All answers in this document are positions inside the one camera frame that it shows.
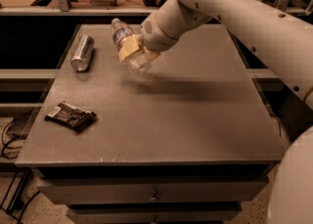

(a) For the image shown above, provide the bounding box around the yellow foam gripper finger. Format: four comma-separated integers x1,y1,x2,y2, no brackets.
118,35,143,63
144,51,160,62

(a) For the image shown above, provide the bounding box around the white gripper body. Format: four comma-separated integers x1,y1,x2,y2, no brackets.
140,12,178,52

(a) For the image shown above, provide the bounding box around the clear plastic water bottle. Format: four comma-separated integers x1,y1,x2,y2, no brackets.
111,18,151,74

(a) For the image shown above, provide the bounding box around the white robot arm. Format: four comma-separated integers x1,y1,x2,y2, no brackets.
118,0,313,224

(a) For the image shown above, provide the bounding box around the silver redbull can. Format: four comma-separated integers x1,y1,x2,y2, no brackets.
70,35,94,72

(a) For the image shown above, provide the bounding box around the grey drawer cabinet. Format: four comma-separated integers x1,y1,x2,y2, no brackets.
15,22,291,224

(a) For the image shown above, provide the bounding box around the black snack packet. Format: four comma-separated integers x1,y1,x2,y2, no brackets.
44,102,97,132

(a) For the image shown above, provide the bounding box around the black device on floor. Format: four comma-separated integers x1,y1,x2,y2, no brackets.
6,112,33,139

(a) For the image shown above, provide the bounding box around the upper drawer with knob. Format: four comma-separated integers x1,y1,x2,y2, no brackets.
37,176,268,205

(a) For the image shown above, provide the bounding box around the drawer with knob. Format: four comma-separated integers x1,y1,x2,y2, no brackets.
67,202,242,224
37,176,268,205

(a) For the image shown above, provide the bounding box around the lower drawer with knob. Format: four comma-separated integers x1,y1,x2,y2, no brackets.
67,202,242,224

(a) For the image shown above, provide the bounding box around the grey metal shelf rail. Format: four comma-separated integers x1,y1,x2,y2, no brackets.
0,0,213,17

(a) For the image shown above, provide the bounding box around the black cables left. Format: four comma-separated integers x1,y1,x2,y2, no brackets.
0,110,42,224

